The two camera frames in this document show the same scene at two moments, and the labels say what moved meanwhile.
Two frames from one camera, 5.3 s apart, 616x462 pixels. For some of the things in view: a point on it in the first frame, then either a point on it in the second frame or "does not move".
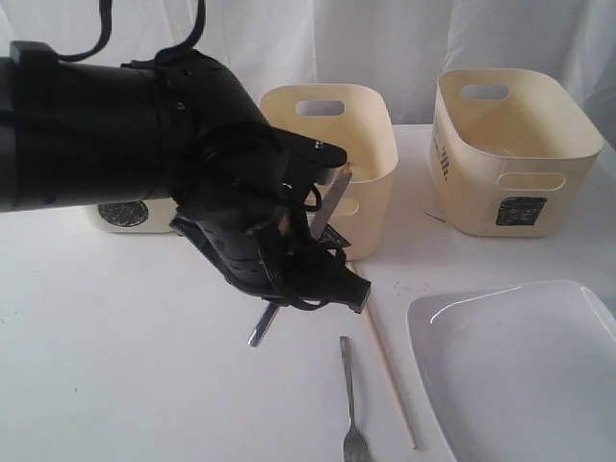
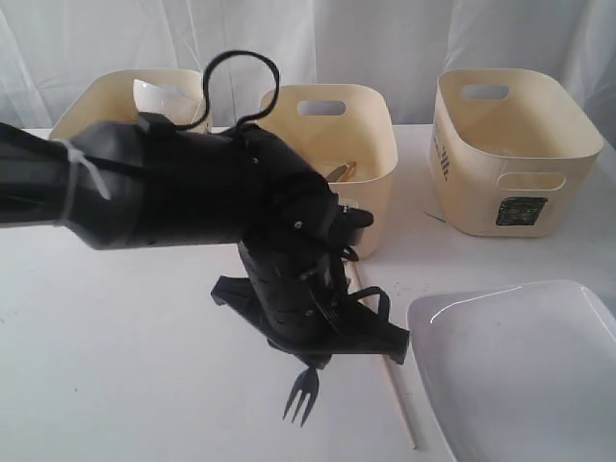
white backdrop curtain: (402, 46) does not move
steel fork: (354, 447) to (307, 383)
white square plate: (519, 372) does not move
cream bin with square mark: (509, 150) does not move
